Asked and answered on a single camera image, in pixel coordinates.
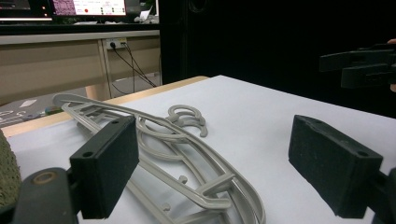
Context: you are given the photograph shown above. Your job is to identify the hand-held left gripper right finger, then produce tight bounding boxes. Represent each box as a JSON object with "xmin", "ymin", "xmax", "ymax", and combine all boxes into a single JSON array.
[{"xmin": 288, "ymin": 114, "xmax": 384, "ymax": 219}]

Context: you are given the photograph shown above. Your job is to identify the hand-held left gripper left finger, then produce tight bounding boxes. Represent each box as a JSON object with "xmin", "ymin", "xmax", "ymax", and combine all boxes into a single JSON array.
[{"xmin": 69, "ymin": 115, "xmax": 140, "ymax": 220}]

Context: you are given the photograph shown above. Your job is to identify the grey plastic clothes hanger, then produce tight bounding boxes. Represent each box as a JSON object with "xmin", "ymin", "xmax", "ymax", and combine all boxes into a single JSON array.
[
  {"xmin": 74, "ymin": 104, "xmax": 237, "ymax": 224},
  {"xmin": 60, "ymin": 102, "xmax": 250, "ymax": 224},
  {"xmin": 51, "ymin": 92, "xmax": 267, "ymax": 224}
]

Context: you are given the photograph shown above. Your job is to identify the green woven basket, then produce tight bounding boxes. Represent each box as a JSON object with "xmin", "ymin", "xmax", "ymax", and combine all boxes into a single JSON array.
[{"xmin": 0, "ymin": 129, "xmax": 22, "ymax": 208}]

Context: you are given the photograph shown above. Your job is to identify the black curtain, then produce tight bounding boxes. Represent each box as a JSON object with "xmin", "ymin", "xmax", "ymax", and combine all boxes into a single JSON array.
[{"xmin": 158, "ymin": 0, "xmax": 396, "ymax": 119}]

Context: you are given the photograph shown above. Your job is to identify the beige desk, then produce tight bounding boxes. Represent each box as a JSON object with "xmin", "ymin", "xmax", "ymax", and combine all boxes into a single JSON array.
[{"xmin": 0, "ymin": 29, "xmax": 162, "ymax": 106}]

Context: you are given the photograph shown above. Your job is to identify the white power outlet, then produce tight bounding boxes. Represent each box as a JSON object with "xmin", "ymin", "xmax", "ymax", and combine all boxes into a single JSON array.
[{"xmin": 106, "ymin": 37, "xmax": 128, "ymax": 50}]

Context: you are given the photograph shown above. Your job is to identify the lit computer monitor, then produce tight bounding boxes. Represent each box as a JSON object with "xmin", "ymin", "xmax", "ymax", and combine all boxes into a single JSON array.
[{"xmin": 50, "ymin": 0, "xmax": 129, "ymax": 18}]

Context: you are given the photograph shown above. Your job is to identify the dark computer monitor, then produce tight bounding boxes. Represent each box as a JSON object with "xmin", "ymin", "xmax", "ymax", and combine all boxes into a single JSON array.
[{"xmin": 0, "ymin": 0, "xmax": 52, "ymax": 22}]

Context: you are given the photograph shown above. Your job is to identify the black power cables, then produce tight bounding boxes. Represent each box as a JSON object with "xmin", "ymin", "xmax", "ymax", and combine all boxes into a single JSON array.
[{"xmin": 109, "ymin": 42, "xmax": 158, "ymax": 96}]

